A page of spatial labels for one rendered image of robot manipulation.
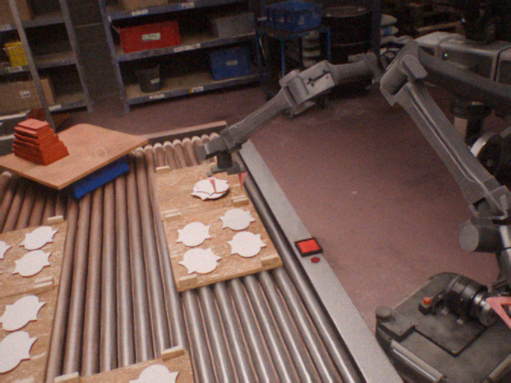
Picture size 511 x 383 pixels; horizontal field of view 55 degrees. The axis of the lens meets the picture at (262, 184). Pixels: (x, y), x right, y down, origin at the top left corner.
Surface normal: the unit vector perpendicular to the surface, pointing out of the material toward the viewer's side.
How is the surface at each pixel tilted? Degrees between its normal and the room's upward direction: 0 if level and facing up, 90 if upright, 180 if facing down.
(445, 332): 0
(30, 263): 0
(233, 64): 90
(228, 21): 96
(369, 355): 0
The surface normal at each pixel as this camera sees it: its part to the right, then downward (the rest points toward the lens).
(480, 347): -0.08, -0.87
